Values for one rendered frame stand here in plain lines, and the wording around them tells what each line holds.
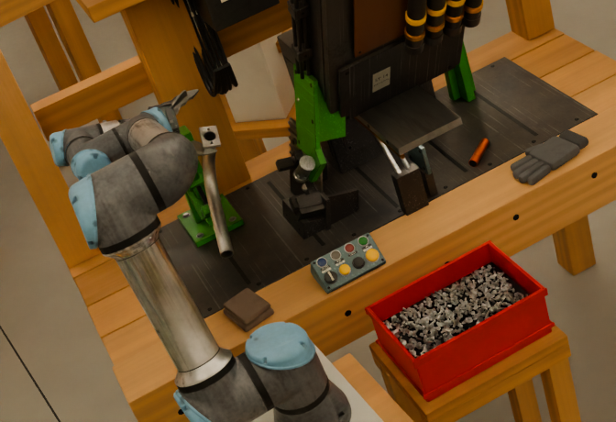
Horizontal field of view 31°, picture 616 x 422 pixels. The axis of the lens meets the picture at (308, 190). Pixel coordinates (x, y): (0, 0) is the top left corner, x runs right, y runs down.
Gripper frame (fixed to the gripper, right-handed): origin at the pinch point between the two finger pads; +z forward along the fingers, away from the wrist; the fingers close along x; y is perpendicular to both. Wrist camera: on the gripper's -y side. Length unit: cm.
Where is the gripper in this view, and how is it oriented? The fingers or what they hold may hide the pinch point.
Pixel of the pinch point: (208, 121)
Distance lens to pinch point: 252.4
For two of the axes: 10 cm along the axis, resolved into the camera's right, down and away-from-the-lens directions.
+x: -3.0, -9.2, 2.4
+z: 9.2, -2.2, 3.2
